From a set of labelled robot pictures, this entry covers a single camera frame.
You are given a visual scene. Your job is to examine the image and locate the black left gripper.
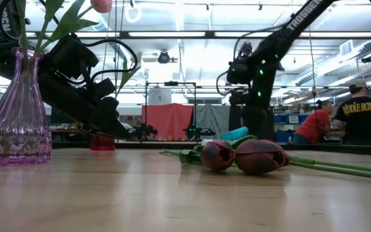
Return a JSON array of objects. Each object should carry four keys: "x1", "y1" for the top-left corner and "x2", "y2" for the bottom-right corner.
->
[{"x1": 38, "y1": 64, "x2": 129, "y2": 140}]

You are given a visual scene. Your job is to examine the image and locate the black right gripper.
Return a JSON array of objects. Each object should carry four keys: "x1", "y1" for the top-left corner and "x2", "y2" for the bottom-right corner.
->
[{"x1": 242, "y1": 96, "x2": 273, "y2": 136}]

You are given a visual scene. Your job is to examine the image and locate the red glass vase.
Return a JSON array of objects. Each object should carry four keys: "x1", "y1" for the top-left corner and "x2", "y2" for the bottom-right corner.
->
[{"x1": 89, "y1": 135, "x2": 117, "y2": 151}]

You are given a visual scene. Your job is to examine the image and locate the teal glass vase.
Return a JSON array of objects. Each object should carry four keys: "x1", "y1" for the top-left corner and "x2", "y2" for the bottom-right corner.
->
[{"x1": 220, "y1": 126, "x2": 249, "y2": 142}]

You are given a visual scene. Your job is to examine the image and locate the purple ribbed glass vase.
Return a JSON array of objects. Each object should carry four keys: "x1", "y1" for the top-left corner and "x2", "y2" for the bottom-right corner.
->
[{"x1": 0, "y1": 47, "x2": 53, "y2": 168}]

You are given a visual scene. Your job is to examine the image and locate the blue storage bin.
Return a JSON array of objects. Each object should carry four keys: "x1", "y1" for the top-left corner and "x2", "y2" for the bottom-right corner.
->
[{"x1": 274, "y1": 114, "x2": 309, "y2": 125}]

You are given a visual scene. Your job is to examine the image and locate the grey cloth screen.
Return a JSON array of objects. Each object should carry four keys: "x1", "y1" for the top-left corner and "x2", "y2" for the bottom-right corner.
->
[{"x1": 194, "y1": 104, "x2": 231, "y2": 142}]

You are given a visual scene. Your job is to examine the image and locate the person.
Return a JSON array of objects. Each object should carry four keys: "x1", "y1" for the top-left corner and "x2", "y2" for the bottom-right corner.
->
[
  {"x1": 293, "y1": 99, "x2": 343, "y2": 145},
  {"x1": 333, "y1": 79, "x2": 371, "y2": 146}
]

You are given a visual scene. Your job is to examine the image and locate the red cloth screen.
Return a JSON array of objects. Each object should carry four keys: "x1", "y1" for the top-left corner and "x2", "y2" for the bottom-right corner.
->
[{"x1": 141, "y1": 102, "x2": 195, "y2": 142}]

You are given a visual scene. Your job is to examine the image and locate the black overhead light bar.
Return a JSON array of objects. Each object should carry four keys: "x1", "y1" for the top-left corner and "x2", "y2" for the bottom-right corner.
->
[{"x1": 0, "y1": 30, "x2": 371, "y2": 40}]

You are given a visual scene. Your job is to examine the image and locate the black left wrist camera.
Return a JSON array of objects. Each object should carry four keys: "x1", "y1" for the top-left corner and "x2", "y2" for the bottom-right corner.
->
[{"x1": 91, "y1": 77, "x2": 117, "y2": 99}]

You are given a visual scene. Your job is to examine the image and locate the black aluminium table frame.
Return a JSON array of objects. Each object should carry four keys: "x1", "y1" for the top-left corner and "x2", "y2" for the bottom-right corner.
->
[{"x1": 52, "y1": 141, "x2": 371, "y2": 157}]

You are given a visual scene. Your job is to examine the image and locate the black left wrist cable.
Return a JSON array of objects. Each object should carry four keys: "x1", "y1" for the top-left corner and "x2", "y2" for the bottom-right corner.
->
[{"x1": 82, "y1": 38, "x2": 138, "y2": 83}]

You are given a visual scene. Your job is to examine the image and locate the black stand frame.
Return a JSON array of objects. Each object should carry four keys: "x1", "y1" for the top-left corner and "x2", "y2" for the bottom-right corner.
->
[{"x1": 144, "y1": 81, "x2": 198, "y2": 142}]

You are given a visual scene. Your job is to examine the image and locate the round black ceiling camera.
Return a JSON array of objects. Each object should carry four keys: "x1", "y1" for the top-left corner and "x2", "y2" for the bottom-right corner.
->
[{"x1": 157, "y1": 50, "x2": 171, "y2": 64}]

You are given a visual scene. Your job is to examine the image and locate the thin hanging cable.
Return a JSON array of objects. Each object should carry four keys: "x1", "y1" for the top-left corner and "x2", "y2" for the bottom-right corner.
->
[
  {"x1": 113, "y1": 0, "x2": 119, "y2": 43},
  {"x1": 101, "y1": 9, "x2": 113, "y2": 70}
]

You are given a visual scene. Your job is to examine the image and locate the white hanging ring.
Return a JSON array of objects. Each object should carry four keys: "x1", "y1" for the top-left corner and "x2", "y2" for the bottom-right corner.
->
[{"x1": 124, "y1": 5, "x2": 142, "y2": 24}]

